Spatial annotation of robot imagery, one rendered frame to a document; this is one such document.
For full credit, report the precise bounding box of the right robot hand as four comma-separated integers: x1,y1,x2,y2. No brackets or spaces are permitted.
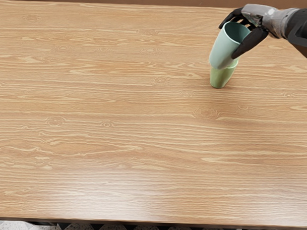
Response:
217,2,299,63

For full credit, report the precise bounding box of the pale teal cup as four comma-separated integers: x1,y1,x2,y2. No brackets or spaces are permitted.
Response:
208,21,252,71

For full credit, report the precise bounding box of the light green cup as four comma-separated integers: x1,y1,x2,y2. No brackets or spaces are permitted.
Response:
209,57,239,90

